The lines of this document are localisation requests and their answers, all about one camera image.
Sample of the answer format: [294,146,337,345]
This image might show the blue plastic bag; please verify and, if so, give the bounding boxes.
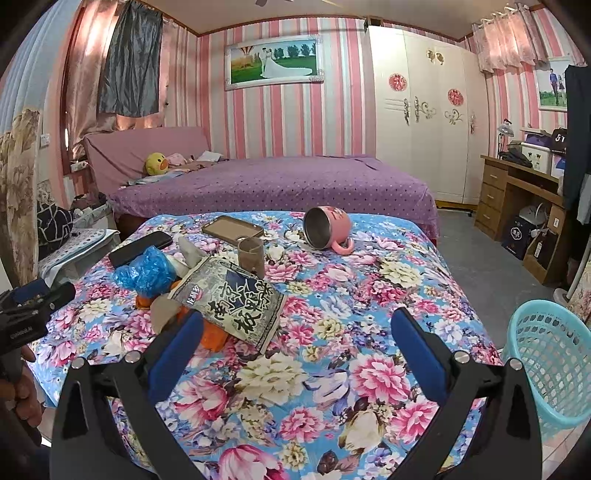
[112,246,177,299]

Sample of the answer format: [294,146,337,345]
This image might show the orange plastic bag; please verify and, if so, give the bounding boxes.
[135,295,228,352]

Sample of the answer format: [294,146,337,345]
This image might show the grey snack bag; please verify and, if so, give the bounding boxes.
[168,257,286,353]

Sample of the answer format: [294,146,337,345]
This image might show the brown cardboard tube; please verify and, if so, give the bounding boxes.
[238,237,266,279]

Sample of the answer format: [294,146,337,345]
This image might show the person's left hand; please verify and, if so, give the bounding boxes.
[0,346,43,428]

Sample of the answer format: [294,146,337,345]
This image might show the dotted cushioned stool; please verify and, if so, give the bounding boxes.
[38,229,120,287]

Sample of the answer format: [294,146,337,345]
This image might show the black white patterned pillow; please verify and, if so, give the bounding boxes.
[37,202,74,259]

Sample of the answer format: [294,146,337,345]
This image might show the teal plastic laundry basket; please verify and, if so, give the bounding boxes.
[503,300,590,440]

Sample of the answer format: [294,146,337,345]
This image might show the floral door curtain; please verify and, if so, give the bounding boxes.
[1,109,41,287]

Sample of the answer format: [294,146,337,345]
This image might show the pink headboard cover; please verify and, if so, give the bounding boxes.
[83,127,209,194]

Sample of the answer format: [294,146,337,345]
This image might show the yellow duck plush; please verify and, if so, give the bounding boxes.
[144,152,169,176]

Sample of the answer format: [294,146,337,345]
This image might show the brown phone case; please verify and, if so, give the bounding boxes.
[201,215,264,246]

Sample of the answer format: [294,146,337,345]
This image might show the grey window curtain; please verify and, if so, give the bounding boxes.
[97,1,163,118]

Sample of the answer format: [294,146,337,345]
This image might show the wooden desk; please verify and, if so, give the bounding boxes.
[475,155,570,286]

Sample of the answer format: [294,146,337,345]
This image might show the pink metal mug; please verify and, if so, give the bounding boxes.
[304,206,355,256]

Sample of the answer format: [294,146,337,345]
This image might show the white storage box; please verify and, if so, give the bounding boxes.
[521,142,552,175]

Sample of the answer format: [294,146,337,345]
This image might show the purple dotted bed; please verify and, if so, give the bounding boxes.
[107,155,439,241]

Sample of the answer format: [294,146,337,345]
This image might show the white wardrobe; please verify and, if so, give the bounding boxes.
[368,26,489,205]

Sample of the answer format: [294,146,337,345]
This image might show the small framed couple photo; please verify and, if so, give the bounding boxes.
[535,56,573,112]

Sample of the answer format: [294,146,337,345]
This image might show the black hanging coat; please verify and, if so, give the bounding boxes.
[563,65,591,209]

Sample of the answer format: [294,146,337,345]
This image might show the pink right curtain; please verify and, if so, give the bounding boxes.
[472,3,548,74]

